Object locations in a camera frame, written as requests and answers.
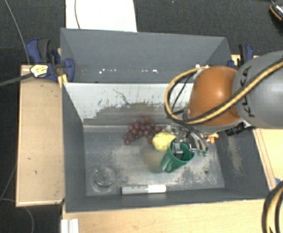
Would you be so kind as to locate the pale wood board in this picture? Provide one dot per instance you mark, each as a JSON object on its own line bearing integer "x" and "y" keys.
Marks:
{"x": 38, "y": 139}

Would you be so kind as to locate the purple toy grape bunch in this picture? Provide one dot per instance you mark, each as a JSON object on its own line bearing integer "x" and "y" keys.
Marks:
{"x": 139, "y": 129}

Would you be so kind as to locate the green plastic cup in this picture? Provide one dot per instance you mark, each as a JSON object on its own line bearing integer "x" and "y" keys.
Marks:
{"x": 173, "y": 162}

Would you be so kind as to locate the yellow rounded lump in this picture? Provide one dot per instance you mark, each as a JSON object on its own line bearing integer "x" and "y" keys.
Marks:
{"x": 162, "y": 141}

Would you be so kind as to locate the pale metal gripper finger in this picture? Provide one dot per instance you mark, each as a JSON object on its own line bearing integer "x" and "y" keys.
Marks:
{"x": 193, "y": 147}
{"x": 178, "y": 149}

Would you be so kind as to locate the grey metal bin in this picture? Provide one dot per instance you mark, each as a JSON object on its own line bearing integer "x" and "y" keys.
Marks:
{"x": 122, "y": 159}

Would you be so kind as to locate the grey and white marker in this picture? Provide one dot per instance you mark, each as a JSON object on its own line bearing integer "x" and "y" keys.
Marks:
{"x": 141, "y": 189}

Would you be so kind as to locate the black cylinder on white bracket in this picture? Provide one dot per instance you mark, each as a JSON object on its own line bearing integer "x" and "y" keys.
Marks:
{"x": 234, "y": 130}

